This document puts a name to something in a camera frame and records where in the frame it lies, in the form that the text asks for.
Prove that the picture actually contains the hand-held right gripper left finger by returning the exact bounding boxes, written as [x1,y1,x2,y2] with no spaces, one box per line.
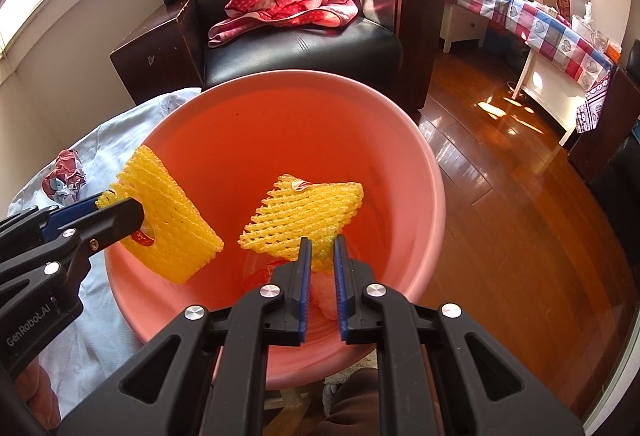
[57,237,313,436]

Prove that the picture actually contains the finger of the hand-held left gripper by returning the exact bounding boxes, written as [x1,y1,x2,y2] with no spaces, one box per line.
[0,197,145,298]
[0,190,117,258]

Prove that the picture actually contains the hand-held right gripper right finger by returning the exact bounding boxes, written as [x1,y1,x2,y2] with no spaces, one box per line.
[334,235,586,436]

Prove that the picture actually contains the patterned paper ball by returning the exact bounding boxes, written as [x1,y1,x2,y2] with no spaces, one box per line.
[42,149,89,206]

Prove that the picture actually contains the yellow foam fruit net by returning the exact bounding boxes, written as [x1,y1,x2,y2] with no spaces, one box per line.
[96,146,225,286]
[238,174,365,274]

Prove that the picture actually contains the pink plastic basin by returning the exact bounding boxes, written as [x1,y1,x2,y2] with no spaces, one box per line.
[104,70,447,391]

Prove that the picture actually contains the pink plastic bag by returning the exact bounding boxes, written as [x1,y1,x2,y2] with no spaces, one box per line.
[309,272,342,323]

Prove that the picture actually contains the light blue bed sheet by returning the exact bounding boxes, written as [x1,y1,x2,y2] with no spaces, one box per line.
[7,87,202,419]

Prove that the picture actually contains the person's leg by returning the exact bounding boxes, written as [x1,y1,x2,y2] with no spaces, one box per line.
[321,366,382,436]

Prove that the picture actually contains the wooden stool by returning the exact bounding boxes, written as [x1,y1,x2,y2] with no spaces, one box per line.
[264,386,312,436]

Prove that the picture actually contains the dark wooden end table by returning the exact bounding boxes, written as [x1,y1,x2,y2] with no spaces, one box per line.
[325,0,448,113]
[110,0,206,106]

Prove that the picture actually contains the black leather armchair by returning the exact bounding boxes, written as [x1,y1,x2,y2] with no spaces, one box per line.
[156,0,404,93]

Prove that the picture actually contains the pink polka-dot cloth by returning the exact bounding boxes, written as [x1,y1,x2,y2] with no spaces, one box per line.
[208,0,360,48]

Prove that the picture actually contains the white table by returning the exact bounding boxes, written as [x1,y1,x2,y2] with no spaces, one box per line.
[510,50,584,147]

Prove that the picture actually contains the white drawer cabinet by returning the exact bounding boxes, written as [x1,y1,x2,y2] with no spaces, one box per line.
[441,4,489,53]

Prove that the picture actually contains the dark wooden cabinet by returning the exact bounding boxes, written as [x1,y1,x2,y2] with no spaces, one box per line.
[567,66,640,183]

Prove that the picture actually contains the checked heart-print tablecloth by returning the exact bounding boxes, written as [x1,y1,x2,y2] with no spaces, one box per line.
[405,0,619,133]

